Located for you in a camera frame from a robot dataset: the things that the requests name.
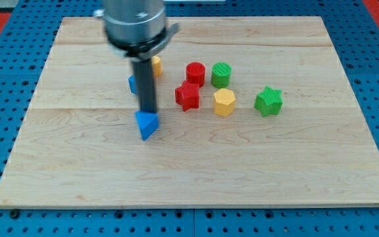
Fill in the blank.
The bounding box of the yellow heart block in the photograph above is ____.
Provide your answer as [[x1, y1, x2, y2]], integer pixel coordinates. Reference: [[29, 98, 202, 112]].
[[151, 56, 163, 77]]

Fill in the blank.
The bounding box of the green star block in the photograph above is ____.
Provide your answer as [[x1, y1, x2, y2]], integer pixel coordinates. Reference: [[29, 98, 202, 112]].
[[254, 86, 283, 117]]

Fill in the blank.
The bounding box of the wooden board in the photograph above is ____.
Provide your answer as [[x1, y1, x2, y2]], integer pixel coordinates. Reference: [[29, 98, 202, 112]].
[[0, 16, 379, 209]]

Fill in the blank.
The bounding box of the red star block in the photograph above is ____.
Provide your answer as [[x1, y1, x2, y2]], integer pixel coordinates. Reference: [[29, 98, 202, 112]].
[[175, 80, 200, 111]]

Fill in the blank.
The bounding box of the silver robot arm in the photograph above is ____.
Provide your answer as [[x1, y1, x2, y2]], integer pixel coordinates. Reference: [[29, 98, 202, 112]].
[[93, 0, 180, 113]]

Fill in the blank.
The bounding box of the black pusher rod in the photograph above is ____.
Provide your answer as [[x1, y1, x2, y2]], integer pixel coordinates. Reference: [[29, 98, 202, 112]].
[[131, 59, 157, 113]]

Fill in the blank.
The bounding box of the blue block behind rod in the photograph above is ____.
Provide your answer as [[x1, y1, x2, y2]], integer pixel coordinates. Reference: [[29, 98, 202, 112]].
[[128, 75, 138, 95]]

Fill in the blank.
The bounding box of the red cylinder block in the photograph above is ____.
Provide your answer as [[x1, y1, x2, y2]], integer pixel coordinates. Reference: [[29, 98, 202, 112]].
[[186, 62, 205, 87]]

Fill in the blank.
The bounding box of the green cylinder block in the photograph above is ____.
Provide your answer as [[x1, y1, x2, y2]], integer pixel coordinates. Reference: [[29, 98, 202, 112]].
[[211, 62, 232, 88]]

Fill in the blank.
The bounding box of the yellow hexagon block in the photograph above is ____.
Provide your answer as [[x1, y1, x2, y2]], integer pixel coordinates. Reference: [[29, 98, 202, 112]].
[[213, 88, 236, 117]]

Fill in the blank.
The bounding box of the blue triangle block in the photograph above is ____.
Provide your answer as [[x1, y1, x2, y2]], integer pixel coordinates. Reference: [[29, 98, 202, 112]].
[[135, 111, 159, 141]]

